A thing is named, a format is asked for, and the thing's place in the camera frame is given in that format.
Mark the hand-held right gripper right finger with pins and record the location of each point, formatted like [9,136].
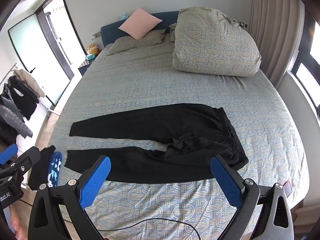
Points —
[226,180]

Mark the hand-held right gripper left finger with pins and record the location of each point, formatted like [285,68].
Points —
[95,180]

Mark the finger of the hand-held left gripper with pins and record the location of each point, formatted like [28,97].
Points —
[7,153]
[27,158]

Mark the black pants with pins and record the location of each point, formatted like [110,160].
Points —
[190,130]

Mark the folded black cloth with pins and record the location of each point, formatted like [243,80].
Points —
[41,167]

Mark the grey puffer jacket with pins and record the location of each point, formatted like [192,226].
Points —
[13,122]

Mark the black hanging garment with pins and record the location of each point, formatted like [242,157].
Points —
[21,97]

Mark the beige hanging jacket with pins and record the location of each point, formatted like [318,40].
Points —
[28,82]

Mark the glass sliding door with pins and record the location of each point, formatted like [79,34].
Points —
[30,50]

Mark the dark nightstand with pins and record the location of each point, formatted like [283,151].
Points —
[83,69]

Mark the bed with patterned sheet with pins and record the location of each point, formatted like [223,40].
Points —
[150,85]

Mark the orange plush toy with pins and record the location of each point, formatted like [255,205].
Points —
[92,48]

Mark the folded patterned duvet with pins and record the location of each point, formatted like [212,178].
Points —
[215,42]

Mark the dark framed window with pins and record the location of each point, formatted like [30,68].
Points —
[308,62]

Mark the patterned pillow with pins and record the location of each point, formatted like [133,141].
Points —
[168,37]
[136,42]

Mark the dark blue headboard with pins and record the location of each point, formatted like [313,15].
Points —
[110,28]

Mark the beige curtain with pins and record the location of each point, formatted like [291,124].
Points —
[275,25]

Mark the pink pillow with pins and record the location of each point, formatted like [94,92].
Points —
[139,23]

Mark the teal item behind pillow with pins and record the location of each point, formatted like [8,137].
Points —
[123,16]

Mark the wall switch panel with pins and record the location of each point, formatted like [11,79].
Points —
[243,25]

